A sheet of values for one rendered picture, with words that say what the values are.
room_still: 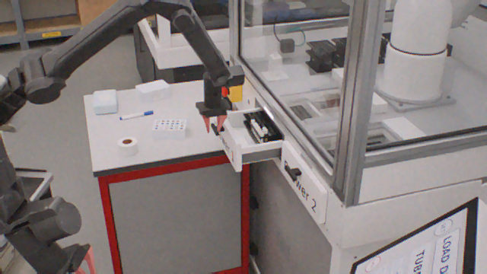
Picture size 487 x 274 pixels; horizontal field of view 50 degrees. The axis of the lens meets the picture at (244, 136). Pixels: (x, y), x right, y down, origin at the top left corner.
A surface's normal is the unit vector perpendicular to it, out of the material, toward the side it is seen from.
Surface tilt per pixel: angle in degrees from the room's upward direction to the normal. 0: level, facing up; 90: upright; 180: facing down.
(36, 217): 91
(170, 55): 90
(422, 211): 90
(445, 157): 90
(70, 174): 0
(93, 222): 0
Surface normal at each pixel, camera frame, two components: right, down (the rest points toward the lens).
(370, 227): 0.31, 0.48
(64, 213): 0.88, -0.34
